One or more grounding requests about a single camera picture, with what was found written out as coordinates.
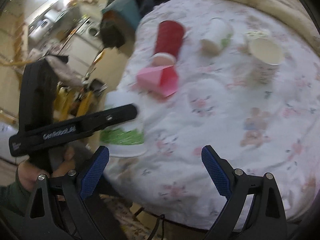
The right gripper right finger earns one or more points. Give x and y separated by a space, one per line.
266 217

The small patterned paper cup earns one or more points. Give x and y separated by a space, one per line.
253 34

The white paper cup brown base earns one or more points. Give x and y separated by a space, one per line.
217 37

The red paper cup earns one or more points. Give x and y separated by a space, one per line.
169 40

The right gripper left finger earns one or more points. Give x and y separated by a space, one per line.
69 207

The pink folded paper box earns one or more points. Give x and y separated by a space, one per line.
162 80

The white washing machine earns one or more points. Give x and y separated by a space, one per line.
89 31

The yellow chair frame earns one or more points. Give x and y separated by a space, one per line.
70 103

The patterned paper cup open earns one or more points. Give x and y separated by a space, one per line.
267 58

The white green paper cup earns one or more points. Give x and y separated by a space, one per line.
125 140

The white floral bed sheet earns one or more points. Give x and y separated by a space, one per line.
257 128

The dark green sleeve forearm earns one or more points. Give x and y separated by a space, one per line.
14 198

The person's left hand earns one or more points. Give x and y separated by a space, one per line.
28 173

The dark furry garment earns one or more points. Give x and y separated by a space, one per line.
113 33

